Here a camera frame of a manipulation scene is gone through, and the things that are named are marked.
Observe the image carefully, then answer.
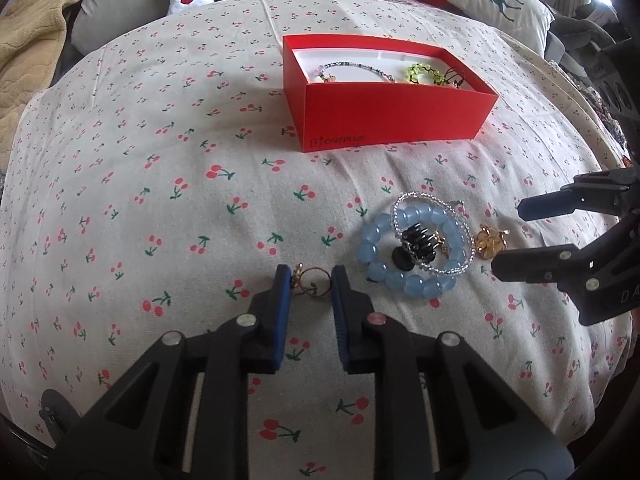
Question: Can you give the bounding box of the white quilted mattress pad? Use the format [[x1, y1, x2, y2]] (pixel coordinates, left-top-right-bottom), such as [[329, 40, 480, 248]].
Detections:
[[500, 27, 640, 181]]

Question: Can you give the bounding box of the red cardboard box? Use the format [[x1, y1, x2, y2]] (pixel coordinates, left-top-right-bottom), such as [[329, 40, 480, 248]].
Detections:
[[282, 35, 500, 153]]

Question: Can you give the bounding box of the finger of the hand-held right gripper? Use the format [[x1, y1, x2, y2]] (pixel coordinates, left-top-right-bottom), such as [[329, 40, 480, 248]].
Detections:
[[517, 166, 640, 221], [491, 217, 640, 292]]

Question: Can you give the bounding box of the grey pillow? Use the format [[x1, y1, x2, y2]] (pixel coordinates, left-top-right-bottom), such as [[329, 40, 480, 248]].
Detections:
[[70, 0, 371, 56]]

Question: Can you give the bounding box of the clear small-bead bracelet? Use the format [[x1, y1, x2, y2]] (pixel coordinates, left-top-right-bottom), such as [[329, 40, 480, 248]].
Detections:
[[391, 191, 473, 275]]

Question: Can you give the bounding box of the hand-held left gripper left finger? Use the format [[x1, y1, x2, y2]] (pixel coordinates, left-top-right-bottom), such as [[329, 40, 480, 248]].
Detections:
[[47, 264, 293, 480]]

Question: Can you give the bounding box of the deer print pillow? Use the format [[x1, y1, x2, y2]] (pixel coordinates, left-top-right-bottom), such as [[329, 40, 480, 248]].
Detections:
[[445, 0, 557, 41]]

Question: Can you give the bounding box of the blue large-bead bracelet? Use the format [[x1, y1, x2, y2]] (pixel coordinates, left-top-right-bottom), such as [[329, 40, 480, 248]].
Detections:
[[356, 204, 473, 301]]

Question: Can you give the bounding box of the cherry print bedsheet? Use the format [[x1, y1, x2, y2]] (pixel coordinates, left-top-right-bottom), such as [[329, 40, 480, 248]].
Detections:
[[0, 0, 632, 480]]

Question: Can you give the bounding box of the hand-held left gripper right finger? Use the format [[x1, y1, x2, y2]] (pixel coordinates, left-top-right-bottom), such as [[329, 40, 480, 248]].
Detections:
[[330, 264, 573, 480]]

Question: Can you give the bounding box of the grey cloth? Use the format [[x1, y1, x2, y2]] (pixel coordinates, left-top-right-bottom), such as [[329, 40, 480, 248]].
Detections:
[[545, 2, 618, 63]]

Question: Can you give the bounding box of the gold ring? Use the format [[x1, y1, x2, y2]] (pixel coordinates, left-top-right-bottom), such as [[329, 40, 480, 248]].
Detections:
[[291, 263, 332, 299]]

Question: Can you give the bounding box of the black hair claw clip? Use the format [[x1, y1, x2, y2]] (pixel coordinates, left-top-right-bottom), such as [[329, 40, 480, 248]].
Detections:
[[390, 226, 441, 271]]

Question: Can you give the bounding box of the beige quilted blanket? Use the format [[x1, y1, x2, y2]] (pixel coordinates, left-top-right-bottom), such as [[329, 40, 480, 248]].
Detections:
[[0, 0, 94, 134]]

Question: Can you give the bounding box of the green bead bracelet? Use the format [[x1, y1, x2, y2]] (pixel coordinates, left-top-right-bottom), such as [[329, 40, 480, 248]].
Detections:
[[404, 61, 446, 86]]

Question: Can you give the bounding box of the gold hair clip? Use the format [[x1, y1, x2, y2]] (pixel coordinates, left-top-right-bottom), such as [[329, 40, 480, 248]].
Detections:
[[472, 225, 509, 260]]

